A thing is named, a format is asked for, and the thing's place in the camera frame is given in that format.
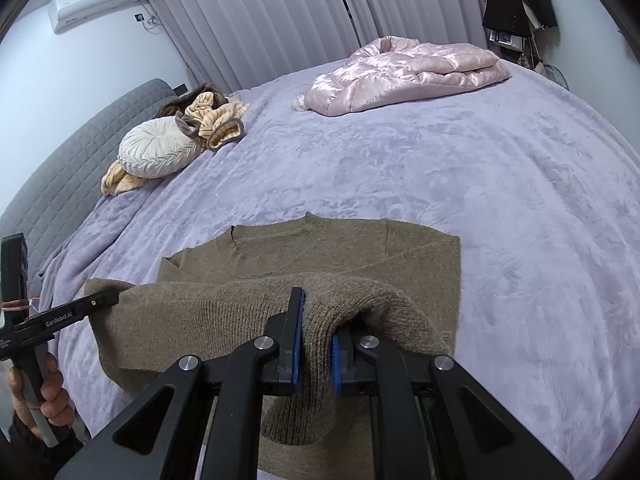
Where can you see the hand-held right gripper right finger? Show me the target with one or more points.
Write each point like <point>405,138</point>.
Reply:
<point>336,360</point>

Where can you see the white round pleated pillow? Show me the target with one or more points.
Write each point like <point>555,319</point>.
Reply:
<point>155,147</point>

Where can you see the small taupe cloth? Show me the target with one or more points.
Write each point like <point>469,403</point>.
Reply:
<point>187,125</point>

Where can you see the person's left hand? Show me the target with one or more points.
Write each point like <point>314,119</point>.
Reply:
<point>55,395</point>

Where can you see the grey quilted headboard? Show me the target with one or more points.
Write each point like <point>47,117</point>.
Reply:
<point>75,160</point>

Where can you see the pink quilted jacket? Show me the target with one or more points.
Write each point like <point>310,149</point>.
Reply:
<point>400,70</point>

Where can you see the black hanging handbag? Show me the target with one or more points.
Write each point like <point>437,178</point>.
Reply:
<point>505,15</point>

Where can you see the brown fuzzy garment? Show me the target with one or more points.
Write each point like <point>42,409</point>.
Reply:
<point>200,92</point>

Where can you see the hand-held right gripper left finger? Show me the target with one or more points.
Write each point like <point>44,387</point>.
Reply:
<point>298,340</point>

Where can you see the olive knit sweater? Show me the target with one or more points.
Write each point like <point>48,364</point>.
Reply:
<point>225,320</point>

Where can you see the wall power outlet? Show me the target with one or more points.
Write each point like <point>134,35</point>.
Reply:
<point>140,17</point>

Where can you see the person's left forearm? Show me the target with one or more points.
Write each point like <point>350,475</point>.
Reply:
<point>25,455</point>

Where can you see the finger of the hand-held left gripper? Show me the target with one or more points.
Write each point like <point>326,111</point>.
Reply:
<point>102,302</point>

